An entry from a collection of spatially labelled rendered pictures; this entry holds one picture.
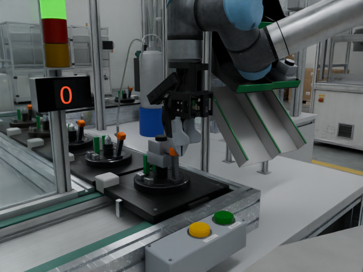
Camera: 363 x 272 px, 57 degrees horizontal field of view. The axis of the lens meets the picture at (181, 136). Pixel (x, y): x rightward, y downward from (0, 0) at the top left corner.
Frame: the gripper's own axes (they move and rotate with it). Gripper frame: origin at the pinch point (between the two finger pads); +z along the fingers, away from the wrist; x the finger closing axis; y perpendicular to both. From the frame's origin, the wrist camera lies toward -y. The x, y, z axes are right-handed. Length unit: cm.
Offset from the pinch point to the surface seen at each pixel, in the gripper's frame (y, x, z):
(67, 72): -865, 359, 27
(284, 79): 1.4, 41.7, -14.3
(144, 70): -85, 53, -13
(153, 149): -6.5, -2.2, 0.9
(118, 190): -10.4, -10.2, 10.3
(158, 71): -80, 58, -13
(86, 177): -23.5, -11.7, 10.3
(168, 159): -3.1, -0.6, 2.9
